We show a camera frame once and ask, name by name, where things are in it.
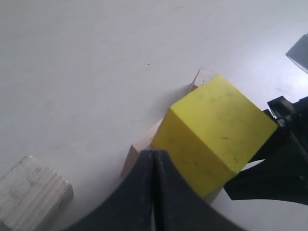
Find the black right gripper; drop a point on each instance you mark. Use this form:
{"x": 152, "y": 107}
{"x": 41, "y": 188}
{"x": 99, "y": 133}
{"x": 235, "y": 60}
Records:
{"x": 282, "y": 176}

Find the yellow cube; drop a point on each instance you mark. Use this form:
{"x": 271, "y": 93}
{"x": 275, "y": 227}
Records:
{"x": 212, "y": 133}

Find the medium plywood cube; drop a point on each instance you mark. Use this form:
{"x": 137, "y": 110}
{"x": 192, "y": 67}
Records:
{"x": 32, "y": 196}

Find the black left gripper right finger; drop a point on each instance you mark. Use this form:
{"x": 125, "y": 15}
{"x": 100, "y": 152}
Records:
{"x": 177, "y": 207}

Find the small light wooden cube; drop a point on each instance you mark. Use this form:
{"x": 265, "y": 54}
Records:
{"x": 202, "y": 76}

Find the large pale wooden cube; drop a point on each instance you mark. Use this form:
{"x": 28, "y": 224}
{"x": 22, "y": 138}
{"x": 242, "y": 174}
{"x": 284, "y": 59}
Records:
{"x": 144, "y": 143}

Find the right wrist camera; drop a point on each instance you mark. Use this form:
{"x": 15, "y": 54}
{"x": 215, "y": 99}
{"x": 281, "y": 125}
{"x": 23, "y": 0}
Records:
{"x": 298, "y": 53}

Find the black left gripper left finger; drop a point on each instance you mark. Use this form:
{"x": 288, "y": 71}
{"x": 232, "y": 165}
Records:
{"x": 129, "y": 207}

